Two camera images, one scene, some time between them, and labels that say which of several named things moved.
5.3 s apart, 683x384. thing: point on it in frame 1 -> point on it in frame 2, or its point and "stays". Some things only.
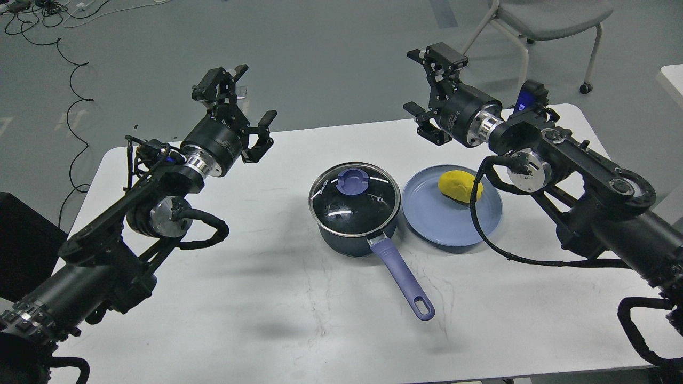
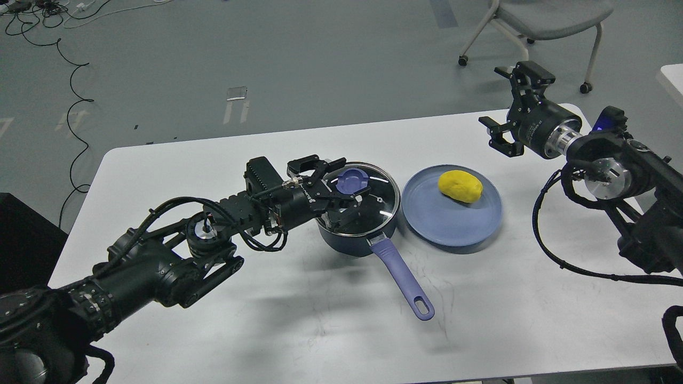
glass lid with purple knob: x=355 y=199 stays
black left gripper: x=215 y=144 -> x=307 y=200
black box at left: x=29 y=245 stays
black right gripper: x=466 y=113 -> x=532 y=121
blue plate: x=437 y=218 stays
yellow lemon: x=459 y=185 stays
